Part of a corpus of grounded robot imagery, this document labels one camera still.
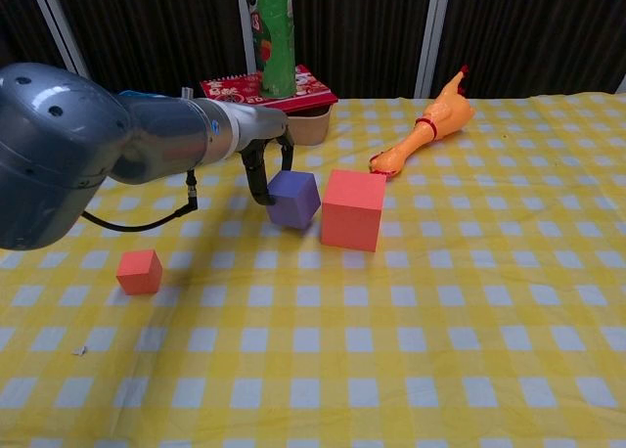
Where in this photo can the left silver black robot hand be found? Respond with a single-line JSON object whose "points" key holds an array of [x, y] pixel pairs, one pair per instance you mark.
{"points": [[261, 125]]}

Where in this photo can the purple cube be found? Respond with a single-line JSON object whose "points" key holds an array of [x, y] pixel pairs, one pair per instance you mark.
{"points": [[293, 198]]}

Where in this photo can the large orange foam cube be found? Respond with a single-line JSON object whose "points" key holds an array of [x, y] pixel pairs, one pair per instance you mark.
{"points": [[352, 213]]}

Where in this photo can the small orange foam cube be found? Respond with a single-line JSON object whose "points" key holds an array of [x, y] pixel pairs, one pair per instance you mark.
{"points": [[139, 274]]}

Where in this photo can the red desk calendar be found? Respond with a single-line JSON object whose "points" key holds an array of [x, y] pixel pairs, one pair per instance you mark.
{"points": [[230, 93]]}

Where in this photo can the beige oval box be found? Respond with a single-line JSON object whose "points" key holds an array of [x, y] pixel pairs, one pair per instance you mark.
{"points": [[310, 125]]}

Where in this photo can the green can with red lid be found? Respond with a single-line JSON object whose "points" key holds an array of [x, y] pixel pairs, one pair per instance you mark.
{"points": [[276, 37]]}

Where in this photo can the blue detergent bottle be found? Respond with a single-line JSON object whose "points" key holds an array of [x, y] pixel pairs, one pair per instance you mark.
{"points": [[134, 94]]}

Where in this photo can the orange rubber chicken toy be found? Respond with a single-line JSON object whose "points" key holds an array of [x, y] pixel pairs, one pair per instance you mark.
{"points": [[440, 120]]}

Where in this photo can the yellow white checked tablecloth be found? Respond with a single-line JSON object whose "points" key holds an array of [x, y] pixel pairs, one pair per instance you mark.
{"points": [[342, 330]]}

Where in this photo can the small white paper scrap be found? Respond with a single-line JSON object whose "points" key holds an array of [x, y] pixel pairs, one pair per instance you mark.
{"points": [[79, 351]]}

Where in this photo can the grey partition frame post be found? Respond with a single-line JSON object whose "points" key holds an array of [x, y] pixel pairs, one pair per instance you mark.
{"points": [[433, 37], [622, 86], [240, 22], [61, 32]]}

